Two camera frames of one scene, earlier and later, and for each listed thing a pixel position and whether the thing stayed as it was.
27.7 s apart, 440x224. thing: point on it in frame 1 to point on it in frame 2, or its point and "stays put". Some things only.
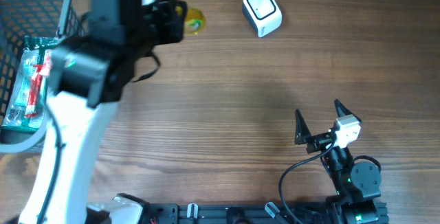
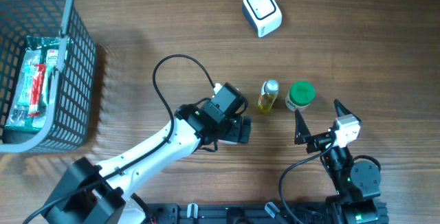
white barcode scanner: x=261 y=11 stays put
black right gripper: x=303 y=135 stays put
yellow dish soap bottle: x=195 y=20 to x=269 y=91
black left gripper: x=174 y=22 to x=234 y=135
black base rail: x=296 y=213 stays put
